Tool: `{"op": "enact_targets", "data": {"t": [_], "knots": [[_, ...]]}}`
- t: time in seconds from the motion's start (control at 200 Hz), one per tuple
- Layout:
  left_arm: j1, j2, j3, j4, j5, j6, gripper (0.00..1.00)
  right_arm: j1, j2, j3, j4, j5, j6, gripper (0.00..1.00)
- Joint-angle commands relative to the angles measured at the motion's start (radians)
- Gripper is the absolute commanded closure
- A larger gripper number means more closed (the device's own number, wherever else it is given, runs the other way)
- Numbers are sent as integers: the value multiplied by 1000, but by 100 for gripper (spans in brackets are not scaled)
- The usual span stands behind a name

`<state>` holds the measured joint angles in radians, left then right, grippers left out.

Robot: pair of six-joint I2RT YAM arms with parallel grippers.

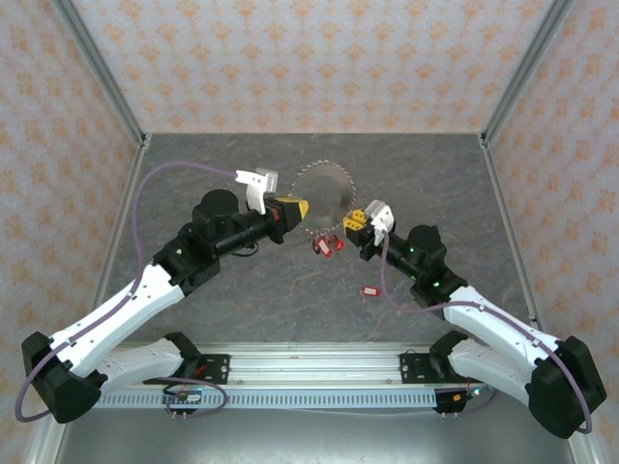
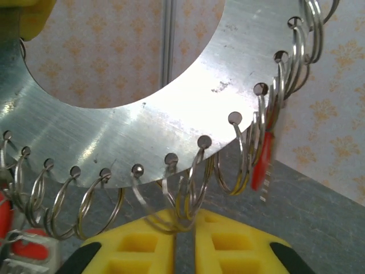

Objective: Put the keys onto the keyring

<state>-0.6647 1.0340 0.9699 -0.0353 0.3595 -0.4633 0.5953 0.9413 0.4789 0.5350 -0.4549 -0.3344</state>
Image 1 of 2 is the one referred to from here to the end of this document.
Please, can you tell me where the small circuit board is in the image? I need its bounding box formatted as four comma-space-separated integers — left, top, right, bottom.
452, 388, 494, 403
162, 390, 203, 405

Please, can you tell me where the grey metal sheet panel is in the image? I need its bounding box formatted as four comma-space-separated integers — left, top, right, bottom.
52, 408, 581, 464

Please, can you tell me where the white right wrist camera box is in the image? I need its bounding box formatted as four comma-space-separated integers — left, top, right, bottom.
363, 199, 398, 247

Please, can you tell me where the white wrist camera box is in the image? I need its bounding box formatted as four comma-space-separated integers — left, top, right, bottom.
363, 199, 398, 247
234, 166, 280, 216

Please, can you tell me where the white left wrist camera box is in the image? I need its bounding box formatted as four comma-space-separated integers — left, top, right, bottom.
234, 166, 280, 216

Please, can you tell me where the aluminium table side rail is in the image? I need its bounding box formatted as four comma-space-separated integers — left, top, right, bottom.
477, 133, 599, 464
23, 133, 152, 464

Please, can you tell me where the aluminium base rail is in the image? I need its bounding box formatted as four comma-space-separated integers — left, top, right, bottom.
128, 341, 533, 388

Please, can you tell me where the white slotted cable duct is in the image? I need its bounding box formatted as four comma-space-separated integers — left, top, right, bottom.
94, 391, 439, 410

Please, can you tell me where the aluminium frame post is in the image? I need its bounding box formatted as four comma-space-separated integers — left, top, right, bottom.
50, 0, 149, 149
478, 0, 576, 146

